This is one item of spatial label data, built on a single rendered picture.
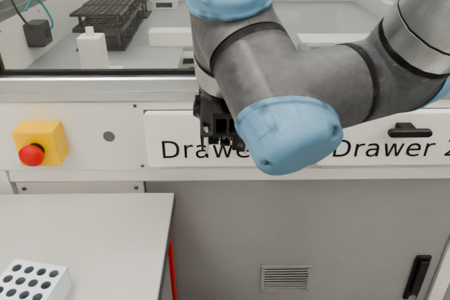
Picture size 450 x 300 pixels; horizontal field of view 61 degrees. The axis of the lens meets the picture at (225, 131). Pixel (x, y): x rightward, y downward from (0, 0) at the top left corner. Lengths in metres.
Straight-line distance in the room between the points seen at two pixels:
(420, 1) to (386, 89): 0.07
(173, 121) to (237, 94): 0.38
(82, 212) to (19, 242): 0.11
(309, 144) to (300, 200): 0.56
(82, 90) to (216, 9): 0.43
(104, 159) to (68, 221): 0.13
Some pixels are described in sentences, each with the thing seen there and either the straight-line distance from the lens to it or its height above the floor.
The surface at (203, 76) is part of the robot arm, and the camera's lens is 0.41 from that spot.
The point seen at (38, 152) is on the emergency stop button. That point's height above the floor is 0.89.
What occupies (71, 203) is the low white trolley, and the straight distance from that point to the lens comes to 0.79.
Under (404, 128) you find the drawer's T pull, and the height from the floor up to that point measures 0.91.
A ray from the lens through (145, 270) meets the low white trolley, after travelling 0.63.
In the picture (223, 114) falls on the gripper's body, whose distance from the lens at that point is 0.43.
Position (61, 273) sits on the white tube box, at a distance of 0.61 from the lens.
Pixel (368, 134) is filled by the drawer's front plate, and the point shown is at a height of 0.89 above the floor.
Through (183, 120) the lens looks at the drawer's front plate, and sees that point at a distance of 0.68.
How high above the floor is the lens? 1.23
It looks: 29 degrees down
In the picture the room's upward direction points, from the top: straight up
